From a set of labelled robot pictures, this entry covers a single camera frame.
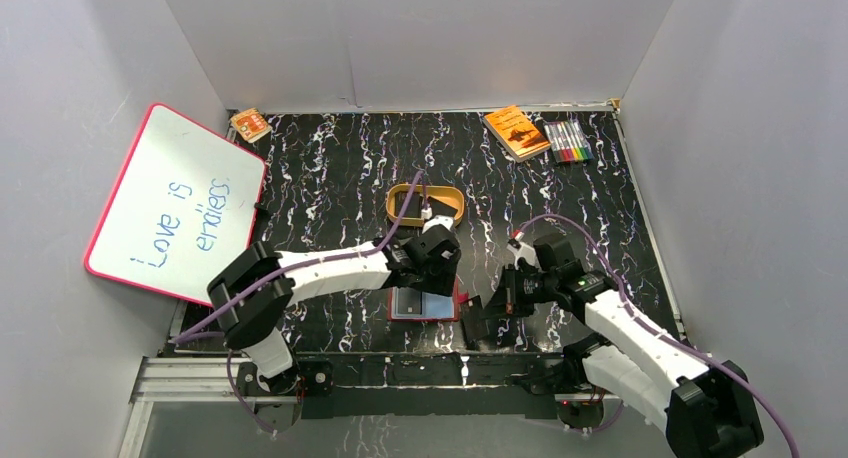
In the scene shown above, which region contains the pink framed whiteboard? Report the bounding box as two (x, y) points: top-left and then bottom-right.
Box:
(84, 103), (267, 306)

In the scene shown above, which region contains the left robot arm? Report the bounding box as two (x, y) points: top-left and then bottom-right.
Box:
(207, 215), (461, 394)

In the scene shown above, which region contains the coloured marker pen pack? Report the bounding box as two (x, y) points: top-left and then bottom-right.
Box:
(543, 118), (594, 164)

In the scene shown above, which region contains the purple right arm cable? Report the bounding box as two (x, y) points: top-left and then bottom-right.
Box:
(513, 213), (802, 458)

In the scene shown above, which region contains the tan oval tray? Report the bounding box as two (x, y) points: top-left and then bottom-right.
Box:
(385, 183), (465, 228)

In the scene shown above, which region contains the small orange card box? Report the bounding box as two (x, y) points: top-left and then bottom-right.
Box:
(230, 108), (272, 143)

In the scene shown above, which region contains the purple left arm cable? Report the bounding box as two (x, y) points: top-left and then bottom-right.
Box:
(173, 170), (432, 436)

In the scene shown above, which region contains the red card holder wallet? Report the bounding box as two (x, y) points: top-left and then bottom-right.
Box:
(388, 281), (469, 323)

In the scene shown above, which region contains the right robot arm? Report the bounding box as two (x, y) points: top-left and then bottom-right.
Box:
(485, 232), (764, 457)

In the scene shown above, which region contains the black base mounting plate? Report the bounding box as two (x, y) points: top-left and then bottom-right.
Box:
(234, 352), (623, 428)

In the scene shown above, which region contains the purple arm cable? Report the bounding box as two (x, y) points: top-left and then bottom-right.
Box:
(173, 170), (432, 436)
(513, 213), (802, 458)

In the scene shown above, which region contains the orange book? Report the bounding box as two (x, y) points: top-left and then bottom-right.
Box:
(483, 105), (550, 162)

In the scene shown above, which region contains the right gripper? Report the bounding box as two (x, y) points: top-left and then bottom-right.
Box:
(480, 263), (558, 319)

